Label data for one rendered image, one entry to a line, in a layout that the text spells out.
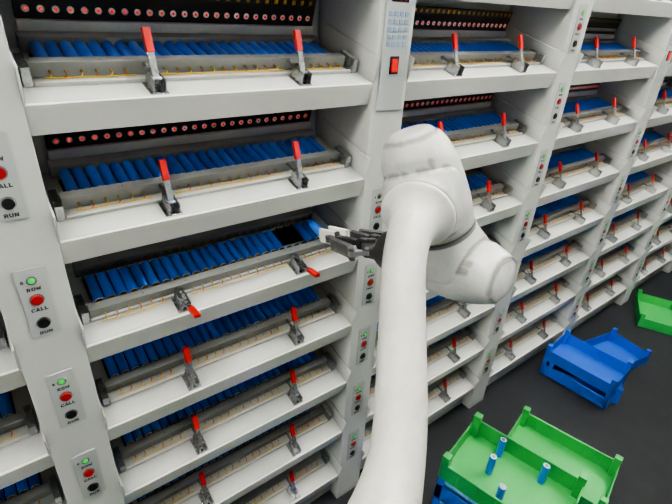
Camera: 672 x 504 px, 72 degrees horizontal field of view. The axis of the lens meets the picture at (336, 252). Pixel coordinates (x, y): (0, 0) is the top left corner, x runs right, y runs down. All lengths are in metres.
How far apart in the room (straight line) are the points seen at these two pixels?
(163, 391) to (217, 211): 0.41
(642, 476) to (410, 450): 1.73
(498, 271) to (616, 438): 1.66
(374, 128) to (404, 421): 0.67
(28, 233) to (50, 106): 0.18
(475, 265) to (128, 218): 0.56
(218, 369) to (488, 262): 0.66
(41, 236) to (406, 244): 0.53
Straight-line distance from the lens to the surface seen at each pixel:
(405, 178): 0.62
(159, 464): 1.22
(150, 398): 1.07
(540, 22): 1.59
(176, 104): 0.80
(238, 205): 0.89
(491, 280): 0.69
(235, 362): 1.12
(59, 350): 0.91
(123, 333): 0.93
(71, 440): 1.04
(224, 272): 0.99
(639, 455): 2.28
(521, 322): 2.12
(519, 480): 1.43
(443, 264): 0.70
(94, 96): 0.78
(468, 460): 1.42
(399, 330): 0.53
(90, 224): 0.84
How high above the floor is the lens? 1.47
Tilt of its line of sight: 28 degrees down
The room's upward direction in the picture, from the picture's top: 4 degrees clockwise
